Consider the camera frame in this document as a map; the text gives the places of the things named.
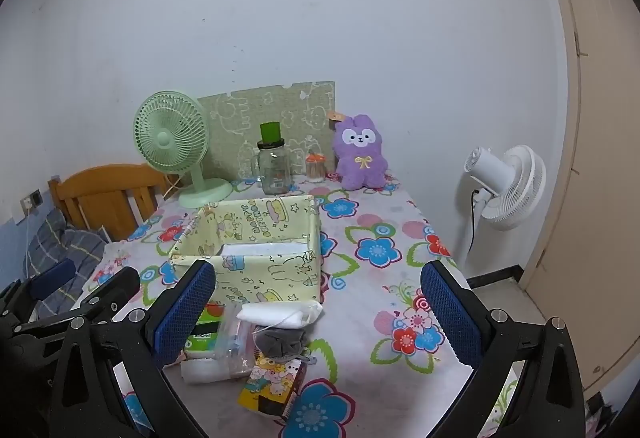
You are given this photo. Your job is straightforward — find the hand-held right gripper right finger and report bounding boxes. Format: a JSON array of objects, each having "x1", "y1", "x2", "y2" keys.
[{"x1": 421, "y1": 260, "x2": 587, "y2": 438}]

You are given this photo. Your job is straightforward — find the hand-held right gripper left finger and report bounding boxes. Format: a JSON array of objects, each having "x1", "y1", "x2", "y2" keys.
[{"x1": 47, "y1": 259, "x2": 217, "y2": 438}]

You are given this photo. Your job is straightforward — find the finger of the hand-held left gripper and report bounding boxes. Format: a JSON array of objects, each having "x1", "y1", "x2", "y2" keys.
[
  {"x1": 10, "y1": 266, "x2": 141, "y2": 344},
  {"x1": 0, "y1": 259, "x2": 77, "y2": 319}
]

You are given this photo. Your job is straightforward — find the green tissue packet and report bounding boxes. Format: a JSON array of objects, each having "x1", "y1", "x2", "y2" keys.
[{"x1": 182, "y1": 300, "x2": 226, "y2": 361}]

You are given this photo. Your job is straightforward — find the clear plastic bag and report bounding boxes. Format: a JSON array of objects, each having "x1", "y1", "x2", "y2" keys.
[{"x1": 212, "y1": 302, "x2": 258, "y2": 379}]

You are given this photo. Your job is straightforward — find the white cloth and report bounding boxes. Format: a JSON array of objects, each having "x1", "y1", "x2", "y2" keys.
[{"x1": 236, "y1": 300, "x2": 324, "y2": 330}]

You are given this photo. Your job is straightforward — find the grey cloth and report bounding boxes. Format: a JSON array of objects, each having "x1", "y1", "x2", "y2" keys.
[{"x1": 252, "y1": 325, "x2": 316, "y2": 361}]

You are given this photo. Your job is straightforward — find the yellow cartoon fabric storage box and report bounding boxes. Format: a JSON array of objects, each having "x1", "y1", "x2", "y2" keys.
[{"x1": 168, "y1": 194, "x2": 322, "y2": 306}]

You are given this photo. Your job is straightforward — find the yellow cartoon tissue packet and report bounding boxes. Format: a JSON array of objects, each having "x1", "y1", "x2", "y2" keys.
[{"x1": 236, "y1": 353, "x2": 308, "y2": 421}]

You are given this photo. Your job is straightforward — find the grey plaid pillow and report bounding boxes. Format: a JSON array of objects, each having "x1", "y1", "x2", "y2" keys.
[{"x1": 25, "y1": 208, "x2": 108, "y2": 319}]

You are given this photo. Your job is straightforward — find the white standing fan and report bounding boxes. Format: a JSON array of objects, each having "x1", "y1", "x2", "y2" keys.
[{"x1": 457, "y1": 145, "x2": 547, "y2": 269}]

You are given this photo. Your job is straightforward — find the green desk fan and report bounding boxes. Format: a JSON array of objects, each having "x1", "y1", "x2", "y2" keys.
[{"x1": 132, "y1": 90, "x2": 234, "y2": 209}]

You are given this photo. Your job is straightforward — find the glass jar with green lid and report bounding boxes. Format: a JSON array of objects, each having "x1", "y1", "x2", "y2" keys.
[{"x1": 256, "y1": 121, "x2": 293, "y2": 196}]

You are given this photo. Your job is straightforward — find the purple plush bunny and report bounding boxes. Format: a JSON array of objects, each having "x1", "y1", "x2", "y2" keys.
[{"x1": 327, "y1": 113, "x2": 391, "y2": 191}]

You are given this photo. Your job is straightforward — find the small jar with orange lid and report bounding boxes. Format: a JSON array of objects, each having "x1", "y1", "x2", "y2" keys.
[{"x1": 305, "y1": 153, "x2": 327, "y2": 183}]

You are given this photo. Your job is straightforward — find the green printed foam board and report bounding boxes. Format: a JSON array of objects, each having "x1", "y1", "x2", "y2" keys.
[{"x1": 196, "y1": 80, "x2": 336, "y2": 181}]

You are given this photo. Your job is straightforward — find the beige wardrobe door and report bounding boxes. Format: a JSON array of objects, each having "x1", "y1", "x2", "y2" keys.
[{"x1": 520, "y1": 0, "x2": 640, "y2": 399}]

